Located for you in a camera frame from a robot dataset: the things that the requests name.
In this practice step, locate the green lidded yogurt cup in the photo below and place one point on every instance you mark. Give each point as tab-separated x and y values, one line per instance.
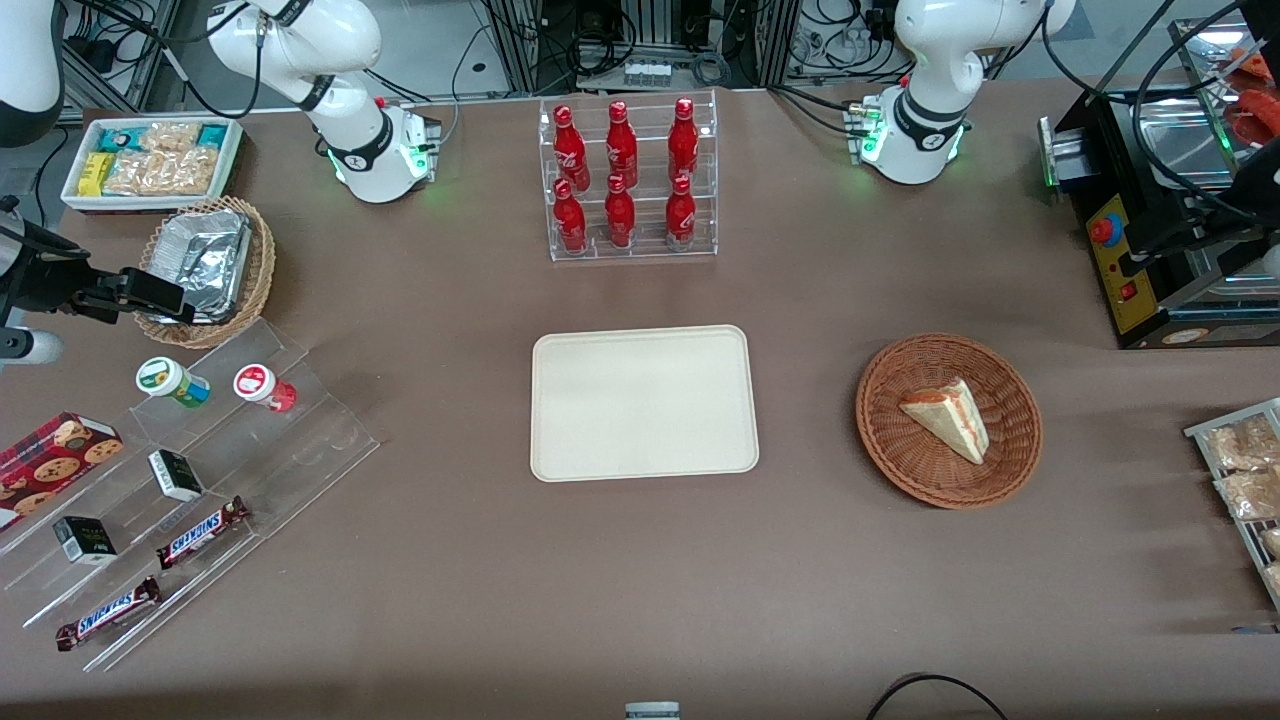
165	378

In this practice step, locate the large clear cracker bag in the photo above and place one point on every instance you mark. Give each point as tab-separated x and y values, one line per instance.
165	172

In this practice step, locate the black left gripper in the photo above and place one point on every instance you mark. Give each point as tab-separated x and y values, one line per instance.
1262	183

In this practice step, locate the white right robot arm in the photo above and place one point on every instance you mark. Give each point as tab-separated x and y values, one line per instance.
350	40

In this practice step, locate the triangular sandwich slice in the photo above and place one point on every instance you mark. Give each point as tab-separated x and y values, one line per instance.
950	418

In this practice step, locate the round brown wicker basket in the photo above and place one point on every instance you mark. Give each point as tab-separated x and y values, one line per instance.
900	450

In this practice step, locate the oval light wicker basket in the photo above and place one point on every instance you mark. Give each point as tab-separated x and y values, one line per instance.
262	270

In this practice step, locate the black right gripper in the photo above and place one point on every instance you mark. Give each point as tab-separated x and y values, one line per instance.
45	282

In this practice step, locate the aluminium frame rack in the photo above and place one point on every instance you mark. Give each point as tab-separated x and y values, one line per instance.
650	25

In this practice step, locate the clear acrylic bottle rack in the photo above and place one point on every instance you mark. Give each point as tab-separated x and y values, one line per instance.
650	250

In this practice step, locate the teal snack pack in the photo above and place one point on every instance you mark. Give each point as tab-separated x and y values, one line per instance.
212	136
118	140

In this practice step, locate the red chocolate chip cookie box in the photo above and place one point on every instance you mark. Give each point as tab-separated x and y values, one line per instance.
55	460

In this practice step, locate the beige rectangular tray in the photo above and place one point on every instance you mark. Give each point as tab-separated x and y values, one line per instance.
643	403

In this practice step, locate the small clear cracker bag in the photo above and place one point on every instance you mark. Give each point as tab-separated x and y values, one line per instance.
170	136

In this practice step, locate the white rectangular snack bin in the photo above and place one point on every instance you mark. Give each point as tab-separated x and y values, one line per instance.
75	200

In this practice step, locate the silver foil tray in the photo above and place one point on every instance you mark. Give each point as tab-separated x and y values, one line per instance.
205	255

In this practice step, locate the yellow snack pack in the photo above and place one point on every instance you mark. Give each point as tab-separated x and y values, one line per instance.
95	174

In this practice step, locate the brown Snickers bar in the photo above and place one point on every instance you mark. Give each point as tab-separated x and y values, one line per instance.
202	532
107	613

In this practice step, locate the red sausage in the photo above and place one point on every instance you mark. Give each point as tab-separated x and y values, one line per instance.
1255	115

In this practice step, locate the clear bag of crackers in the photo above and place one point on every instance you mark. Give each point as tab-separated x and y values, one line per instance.
1245	445
1250	495

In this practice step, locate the black roller grill machine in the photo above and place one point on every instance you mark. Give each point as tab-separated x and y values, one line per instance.
1135	300

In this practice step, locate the small grey box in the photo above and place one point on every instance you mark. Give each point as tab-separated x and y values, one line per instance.
652	711

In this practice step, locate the white power strip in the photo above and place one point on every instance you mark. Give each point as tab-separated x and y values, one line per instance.
647	73

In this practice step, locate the clear acrylic stepped stand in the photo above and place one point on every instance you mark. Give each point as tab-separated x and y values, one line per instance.
130	540
300	450

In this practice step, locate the small black box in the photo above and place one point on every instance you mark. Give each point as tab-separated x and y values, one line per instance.
176	476
85	541

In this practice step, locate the red cola bottle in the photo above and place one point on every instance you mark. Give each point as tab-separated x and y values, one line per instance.
621	148
569	150
570	222
620	218
683	145
681	216

